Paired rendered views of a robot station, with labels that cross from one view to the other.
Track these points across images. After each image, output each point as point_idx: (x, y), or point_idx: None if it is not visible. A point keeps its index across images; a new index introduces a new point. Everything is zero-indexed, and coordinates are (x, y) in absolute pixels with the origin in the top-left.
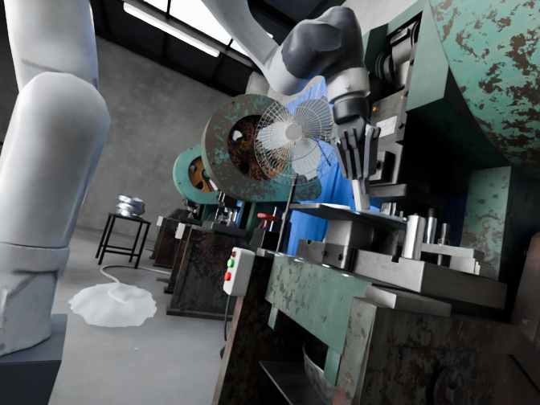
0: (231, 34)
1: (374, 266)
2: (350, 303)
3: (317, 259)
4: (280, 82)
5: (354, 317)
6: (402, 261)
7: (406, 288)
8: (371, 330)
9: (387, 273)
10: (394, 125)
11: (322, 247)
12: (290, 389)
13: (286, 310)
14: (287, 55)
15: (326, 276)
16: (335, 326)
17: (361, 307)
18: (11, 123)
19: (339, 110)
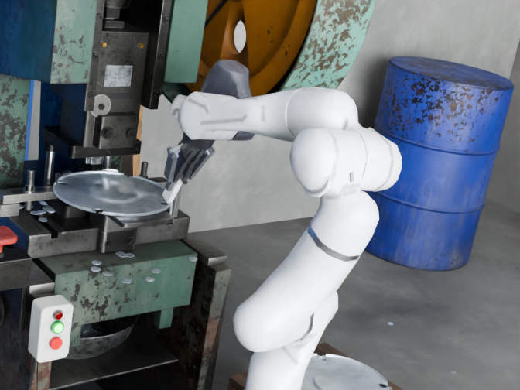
0: (241, 130)
1: (152, 233)
2: (181, 273)
3: (75, 250)
4: (209, 138)
5: (218, 280)
6: (175, 222)
7: (178, 238)
8: (229, 281)
9: (164, 234)
10: (131, 77)
11: (82, 236)
12: (77, 375)
13: (101, 317)
14: (245, 136)
15: (154, 266)
16: (169, 294)
17: (222, 273)
18: (323, 330)
19: (210, 144)
